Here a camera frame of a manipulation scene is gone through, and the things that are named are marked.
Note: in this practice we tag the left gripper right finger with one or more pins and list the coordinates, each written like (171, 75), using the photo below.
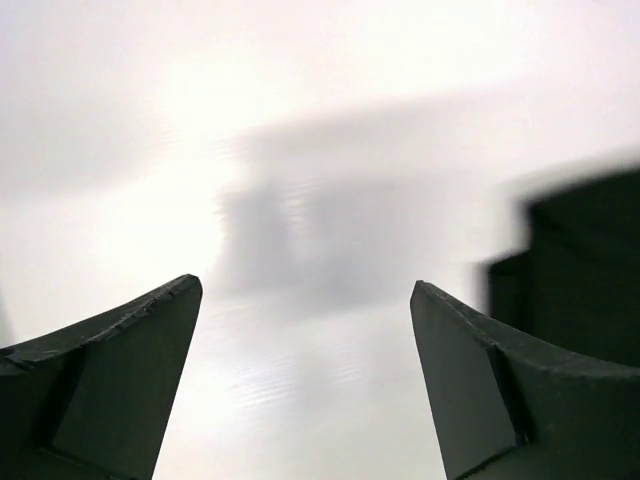
(507, 405)

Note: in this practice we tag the black long sleeve shirt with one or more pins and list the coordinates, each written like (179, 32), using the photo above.
(576, 283)

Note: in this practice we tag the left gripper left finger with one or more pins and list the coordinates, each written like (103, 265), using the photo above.
(92, 400)

